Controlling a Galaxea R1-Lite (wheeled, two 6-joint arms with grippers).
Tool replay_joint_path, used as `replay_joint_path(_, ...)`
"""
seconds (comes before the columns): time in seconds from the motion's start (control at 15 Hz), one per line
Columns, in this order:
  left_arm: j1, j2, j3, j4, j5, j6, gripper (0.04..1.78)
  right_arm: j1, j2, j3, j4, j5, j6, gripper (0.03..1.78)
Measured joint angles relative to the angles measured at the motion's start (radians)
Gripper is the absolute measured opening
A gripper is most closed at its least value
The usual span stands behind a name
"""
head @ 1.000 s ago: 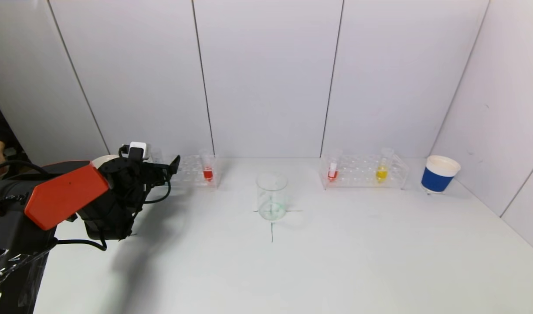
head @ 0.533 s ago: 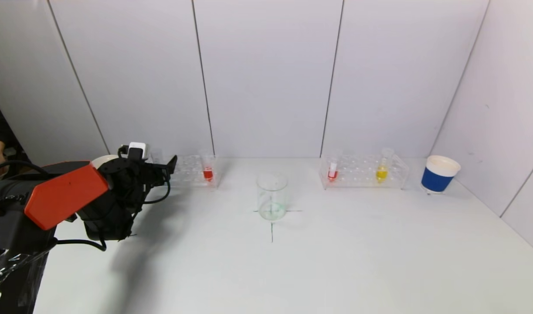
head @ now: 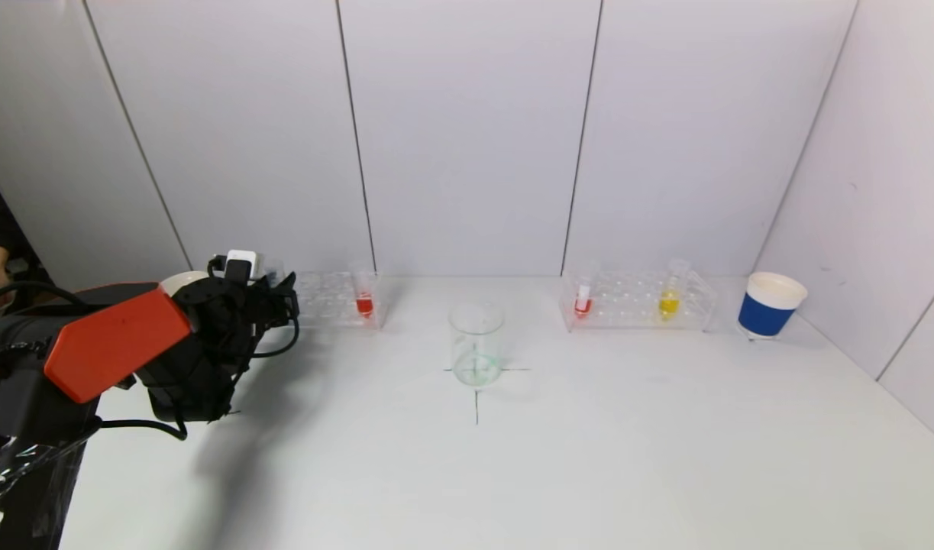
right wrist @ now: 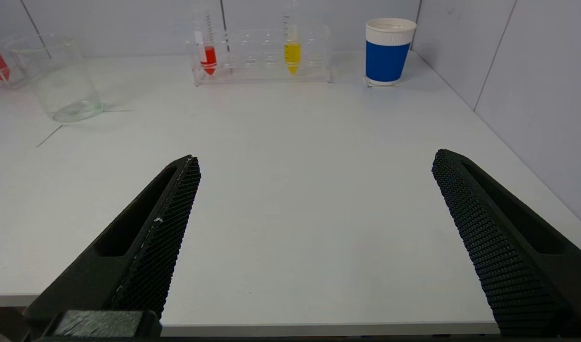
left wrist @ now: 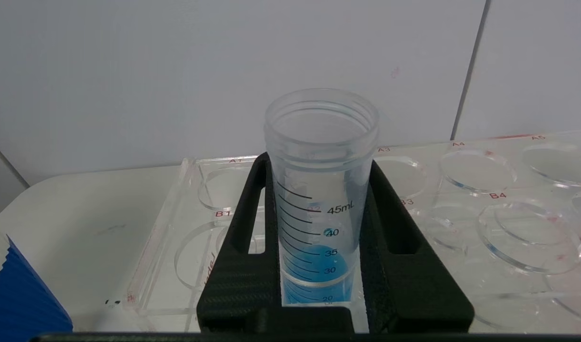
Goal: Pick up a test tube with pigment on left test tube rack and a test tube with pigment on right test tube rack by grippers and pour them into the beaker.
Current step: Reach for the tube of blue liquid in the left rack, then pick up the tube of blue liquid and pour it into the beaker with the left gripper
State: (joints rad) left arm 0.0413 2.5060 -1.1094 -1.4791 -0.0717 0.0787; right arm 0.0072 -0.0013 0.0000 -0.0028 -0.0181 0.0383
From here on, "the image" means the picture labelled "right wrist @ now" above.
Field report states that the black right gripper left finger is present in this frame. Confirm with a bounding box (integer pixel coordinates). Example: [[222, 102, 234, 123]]
[[24, 155, 201, 333]]

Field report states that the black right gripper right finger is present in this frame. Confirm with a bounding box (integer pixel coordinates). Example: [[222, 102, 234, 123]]
[[431, 149, 581, 337]]

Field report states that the clear glass beaker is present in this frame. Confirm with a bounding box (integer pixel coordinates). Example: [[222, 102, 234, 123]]
[[6, 34, 104, 124]]

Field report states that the red pigment tube white label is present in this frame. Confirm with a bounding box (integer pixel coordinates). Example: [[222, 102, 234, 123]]
[[191, 0, 218, 76]]

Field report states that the yellow pigment test tube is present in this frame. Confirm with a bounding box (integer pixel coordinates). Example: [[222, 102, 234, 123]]
[[282, 0, 302, 75]]

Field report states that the blue white paper cup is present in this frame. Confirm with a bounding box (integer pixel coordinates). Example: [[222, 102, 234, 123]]
[[365, 18, 418, 86]]

